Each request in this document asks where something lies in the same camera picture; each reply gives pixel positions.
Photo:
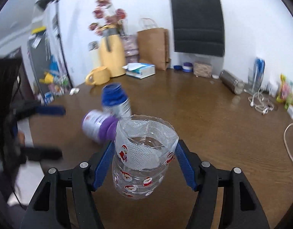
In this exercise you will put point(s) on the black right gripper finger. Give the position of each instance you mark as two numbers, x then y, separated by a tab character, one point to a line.
41	153

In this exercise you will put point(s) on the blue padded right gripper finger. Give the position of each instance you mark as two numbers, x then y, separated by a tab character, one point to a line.
189	163
99	165

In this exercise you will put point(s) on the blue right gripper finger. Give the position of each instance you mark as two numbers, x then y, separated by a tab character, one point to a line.
50	110

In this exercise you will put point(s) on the purple pill bottle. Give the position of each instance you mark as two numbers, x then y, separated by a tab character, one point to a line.
99	126

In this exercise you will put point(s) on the clear plastic santa cup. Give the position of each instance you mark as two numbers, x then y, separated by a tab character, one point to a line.
144	148

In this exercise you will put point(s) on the person's hand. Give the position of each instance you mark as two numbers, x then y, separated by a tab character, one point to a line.
21	138

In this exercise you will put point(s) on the cluttered storage rack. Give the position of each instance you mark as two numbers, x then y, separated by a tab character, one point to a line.
54	82

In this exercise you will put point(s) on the crumpled white tissue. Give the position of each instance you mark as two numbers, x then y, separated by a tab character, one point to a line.
74	91

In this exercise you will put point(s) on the dark grey refrigerator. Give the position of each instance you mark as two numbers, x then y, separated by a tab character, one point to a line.
40	57

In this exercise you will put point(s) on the blue white supplement bottle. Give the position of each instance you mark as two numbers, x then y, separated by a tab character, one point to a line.
115	101

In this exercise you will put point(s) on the yellow mug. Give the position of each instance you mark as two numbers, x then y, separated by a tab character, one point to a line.
98	76

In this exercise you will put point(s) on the white thermos bottle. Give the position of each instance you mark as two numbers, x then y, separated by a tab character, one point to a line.
93	48

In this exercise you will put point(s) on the yellow thermos jug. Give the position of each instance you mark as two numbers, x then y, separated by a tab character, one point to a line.
111	51

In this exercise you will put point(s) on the white bottle cap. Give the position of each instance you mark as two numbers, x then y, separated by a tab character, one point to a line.
215	76

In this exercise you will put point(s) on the steel cylinder flask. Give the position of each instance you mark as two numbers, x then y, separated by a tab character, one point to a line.
233	83

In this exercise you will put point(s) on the clear jar with grains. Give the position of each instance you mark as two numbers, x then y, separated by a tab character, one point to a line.
202	69

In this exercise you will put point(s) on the blue lid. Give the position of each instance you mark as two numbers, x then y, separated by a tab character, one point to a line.
178	67

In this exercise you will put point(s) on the small purple white jar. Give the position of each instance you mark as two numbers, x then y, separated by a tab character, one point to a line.
187	67

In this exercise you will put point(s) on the tissue box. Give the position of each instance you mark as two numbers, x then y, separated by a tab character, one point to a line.
139	70

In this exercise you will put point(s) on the clear glass tumbler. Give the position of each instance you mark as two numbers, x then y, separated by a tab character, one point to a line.
252	85

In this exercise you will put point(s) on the studio light on stand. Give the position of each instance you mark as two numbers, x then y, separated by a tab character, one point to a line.
50	8

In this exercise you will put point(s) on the pink dried flower bouquet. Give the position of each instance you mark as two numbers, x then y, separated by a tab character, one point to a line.
107	18

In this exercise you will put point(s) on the brown paper bag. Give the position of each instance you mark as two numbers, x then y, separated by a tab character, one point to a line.
153	43

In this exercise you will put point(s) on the colourful snack packet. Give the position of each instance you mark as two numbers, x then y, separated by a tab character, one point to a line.
285	92

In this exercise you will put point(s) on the blue drink can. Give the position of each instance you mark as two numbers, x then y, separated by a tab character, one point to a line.
259	68

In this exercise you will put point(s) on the black paper bag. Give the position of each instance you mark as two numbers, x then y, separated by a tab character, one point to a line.
198	27

